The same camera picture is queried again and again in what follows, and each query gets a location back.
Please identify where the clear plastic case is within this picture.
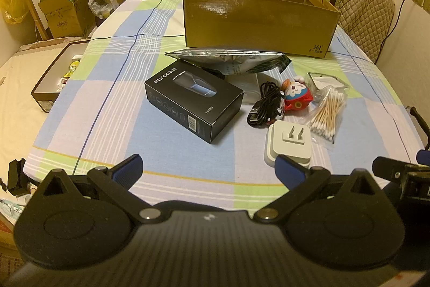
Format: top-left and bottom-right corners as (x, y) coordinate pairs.
(307, 71), (350, 99)

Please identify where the small toy car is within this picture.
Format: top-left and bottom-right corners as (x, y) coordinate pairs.
(269, 90), (287, 124)

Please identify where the clear plastic bottle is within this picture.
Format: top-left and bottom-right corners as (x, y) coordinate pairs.
(299, 85), (348, 150)

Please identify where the open brown cardboard box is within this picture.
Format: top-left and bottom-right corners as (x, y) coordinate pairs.
(37, 0), (98, 39)

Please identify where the white power adapter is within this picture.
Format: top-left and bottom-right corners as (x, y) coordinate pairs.
(264, 121), (313, 169)

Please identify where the red blue cat figurine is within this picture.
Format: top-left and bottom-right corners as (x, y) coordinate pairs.
(279, 77), (314, 114)

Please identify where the large cardboard box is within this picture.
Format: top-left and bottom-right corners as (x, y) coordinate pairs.
(182, 0), (341, 58)

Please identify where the checked tablecloth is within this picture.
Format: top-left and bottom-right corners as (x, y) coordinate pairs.
(25, 0), (425, 207)

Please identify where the black usb cable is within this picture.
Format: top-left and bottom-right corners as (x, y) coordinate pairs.
(247, 81), (284, 126)

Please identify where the open shoe box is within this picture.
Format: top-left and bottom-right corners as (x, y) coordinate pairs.
(31, 40), (91, 113)

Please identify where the black wall cable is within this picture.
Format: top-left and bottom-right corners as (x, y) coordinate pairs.
(379, 0), (418, 49)

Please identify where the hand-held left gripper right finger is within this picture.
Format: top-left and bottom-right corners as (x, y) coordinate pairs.
(252, 154), (395, 224)

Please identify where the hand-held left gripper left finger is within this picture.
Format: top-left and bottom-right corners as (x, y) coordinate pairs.
(32, 154), (162, 224)

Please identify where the quilted chair cover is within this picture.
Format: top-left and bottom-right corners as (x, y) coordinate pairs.
(332, 0), (396, 63)

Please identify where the grey pouch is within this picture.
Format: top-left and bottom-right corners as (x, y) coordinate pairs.
(232, 72), (279, 105)

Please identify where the black shaver box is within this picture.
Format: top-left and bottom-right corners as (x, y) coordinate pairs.
(144, 59), (245, 144)

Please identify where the black charger dock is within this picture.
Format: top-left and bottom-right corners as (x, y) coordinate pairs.
(7, 157), (28, 197)

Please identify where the silver foil pouch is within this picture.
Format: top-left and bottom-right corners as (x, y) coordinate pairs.
(165, 47), (292, 77)

